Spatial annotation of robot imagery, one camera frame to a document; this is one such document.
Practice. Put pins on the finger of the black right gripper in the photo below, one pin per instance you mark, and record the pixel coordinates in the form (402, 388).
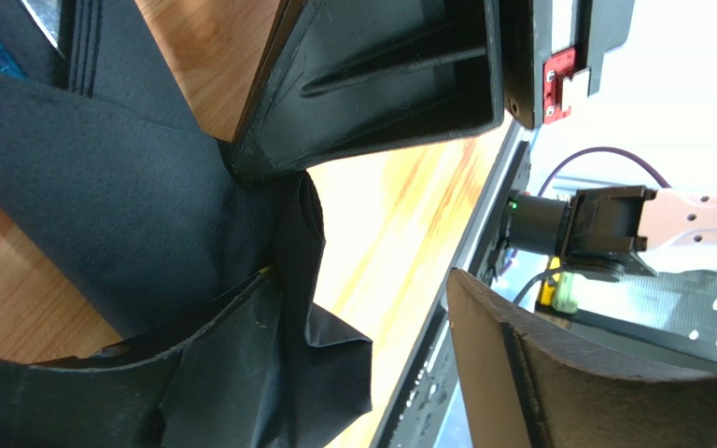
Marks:
(340, 79)

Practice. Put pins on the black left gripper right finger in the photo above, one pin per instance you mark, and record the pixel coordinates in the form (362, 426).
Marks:
(526, 382)

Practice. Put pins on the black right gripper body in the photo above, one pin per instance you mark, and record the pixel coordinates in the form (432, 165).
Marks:
(553, 53)

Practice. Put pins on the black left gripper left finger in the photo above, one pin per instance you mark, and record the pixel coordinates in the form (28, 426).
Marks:
(195, 383)

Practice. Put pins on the black paper napkin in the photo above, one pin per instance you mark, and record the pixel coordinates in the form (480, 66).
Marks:
(104, 168)

